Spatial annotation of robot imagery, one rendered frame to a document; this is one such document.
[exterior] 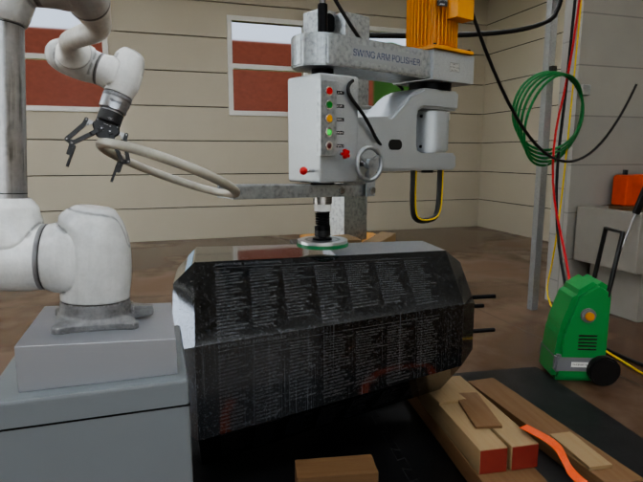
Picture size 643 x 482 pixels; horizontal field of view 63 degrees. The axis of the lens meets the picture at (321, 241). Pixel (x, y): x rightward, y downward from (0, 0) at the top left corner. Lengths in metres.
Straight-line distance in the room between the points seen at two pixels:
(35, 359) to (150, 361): 0.22
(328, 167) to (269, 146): 6.34
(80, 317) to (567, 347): 2.67
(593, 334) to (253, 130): 6.20
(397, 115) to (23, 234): 1.59
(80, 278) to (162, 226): 7.02
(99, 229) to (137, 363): 0.31
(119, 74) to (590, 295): 2.61
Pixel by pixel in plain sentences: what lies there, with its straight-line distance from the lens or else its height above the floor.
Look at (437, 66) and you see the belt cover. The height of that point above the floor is 1.67.
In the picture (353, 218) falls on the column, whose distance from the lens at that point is 3.08.
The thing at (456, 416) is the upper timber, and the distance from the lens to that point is 2.39.
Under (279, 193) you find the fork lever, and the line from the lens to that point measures 2.00.
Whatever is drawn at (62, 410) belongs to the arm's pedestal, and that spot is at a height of 0.77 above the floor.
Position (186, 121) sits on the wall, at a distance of 8.24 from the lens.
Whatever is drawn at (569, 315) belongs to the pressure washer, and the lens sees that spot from 3.30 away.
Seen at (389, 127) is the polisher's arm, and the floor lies 1.40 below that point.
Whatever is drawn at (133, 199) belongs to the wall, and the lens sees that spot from 8.24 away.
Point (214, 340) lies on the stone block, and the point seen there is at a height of 0.63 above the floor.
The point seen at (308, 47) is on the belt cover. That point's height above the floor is 1.68.
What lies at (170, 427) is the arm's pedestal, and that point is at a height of 0.69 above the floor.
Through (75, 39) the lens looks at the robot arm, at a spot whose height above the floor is 1.59.
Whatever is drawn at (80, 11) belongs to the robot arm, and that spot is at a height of 1.60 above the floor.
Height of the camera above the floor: 1.28
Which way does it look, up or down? 9 degrees down
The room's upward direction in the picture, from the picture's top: straight up
